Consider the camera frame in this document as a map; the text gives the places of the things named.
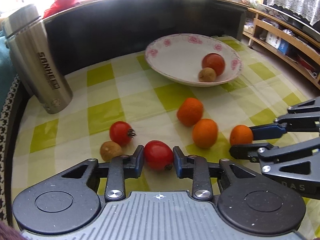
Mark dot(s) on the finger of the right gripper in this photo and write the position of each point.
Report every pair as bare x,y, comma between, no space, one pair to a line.
268,131
249,151

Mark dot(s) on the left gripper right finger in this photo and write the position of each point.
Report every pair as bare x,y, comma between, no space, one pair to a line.
194,166

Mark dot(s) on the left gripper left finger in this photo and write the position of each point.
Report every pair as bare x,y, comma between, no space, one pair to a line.
123,166

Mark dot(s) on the small orange kumquat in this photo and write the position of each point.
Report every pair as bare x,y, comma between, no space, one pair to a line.
241,134

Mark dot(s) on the red oval tomato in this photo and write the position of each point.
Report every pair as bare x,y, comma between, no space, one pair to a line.
158,155

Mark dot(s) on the brown longan fruit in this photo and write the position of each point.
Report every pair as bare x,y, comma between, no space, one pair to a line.
109,150

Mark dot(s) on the red tomato with stem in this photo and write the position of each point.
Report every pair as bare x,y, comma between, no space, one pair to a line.
121,133

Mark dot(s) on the green checkered tablecloth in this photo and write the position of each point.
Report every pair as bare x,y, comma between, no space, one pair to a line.
127,89

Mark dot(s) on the brown longan in bowl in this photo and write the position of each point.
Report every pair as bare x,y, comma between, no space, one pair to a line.
207,75

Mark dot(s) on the wooden tv stand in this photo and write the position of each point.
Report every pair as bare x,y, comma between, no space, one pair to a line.
286,41

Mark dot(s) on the large red tomato in bowl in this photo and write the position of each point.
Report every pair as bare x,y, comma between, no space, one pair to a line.
214,61

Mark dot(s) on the white floral bowl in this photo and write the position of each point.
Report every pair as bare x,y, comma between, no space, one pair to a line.
178,57

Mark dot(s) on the dark coffee table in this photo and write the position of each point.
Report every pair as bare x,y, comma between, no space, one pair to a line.
105,29

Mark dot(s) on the stainless steel thermos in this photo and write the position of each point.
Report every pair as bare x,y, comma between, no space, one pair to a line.
28,44

